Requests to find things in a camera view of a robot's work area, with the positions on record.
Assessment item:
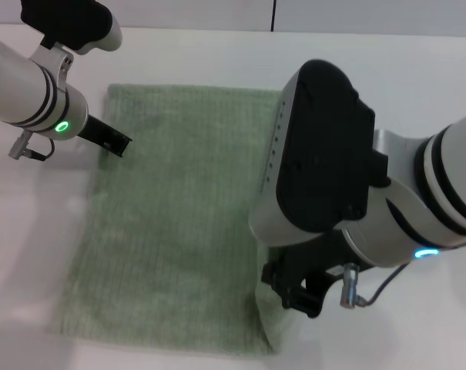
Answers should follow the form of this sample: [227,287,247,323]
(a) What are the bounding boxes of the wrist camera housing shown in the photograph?
[19,0,122,55]
[249,59,387,247]

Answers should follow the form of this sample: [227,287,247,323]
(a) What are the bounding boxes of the right wrist camera housing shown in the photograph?
[249,59,387,247]

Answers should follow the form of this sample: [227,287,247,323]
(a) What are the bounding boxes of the green terry towel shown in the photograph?
[47,82,291,355]

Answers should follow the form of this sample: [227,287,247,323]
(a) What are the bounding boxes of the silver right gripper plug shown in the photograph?
[339,263,360,308]

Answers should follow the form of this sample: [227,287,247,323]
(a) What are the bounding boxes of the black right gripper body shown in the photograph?
[282,230,357,288]

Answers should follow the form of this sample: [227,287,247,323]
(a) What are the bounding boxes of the silver left cable connector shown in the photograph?
[8,130,32,159]

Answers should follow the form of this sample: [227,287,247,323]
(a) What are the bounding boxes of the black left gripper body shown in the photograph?
[78,115,112,147]

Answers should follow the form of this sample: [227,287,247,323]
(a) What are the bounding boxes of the grey right wrist cable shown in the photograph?
[355,264,407,308]

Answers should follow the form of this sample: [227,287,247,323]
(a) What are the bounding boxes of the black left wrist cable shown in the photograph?
[28,139,56,160]

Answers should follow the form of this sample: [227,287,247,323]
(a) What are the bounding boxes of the left wrist camera housing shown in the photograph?
[19,0,122,55]

